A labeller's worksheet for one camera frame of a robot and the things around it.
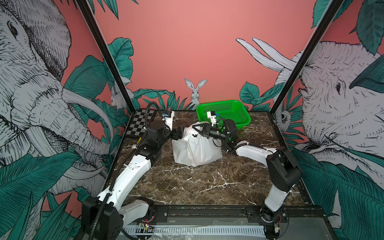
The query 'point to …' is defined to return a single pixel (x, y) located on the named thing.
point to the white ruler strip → (195, 231)
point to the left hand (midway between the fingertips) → (179, 121)
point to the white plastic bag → (195, 149)
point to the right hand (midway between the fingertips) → (192, 127)
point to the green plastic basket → (230, 109)
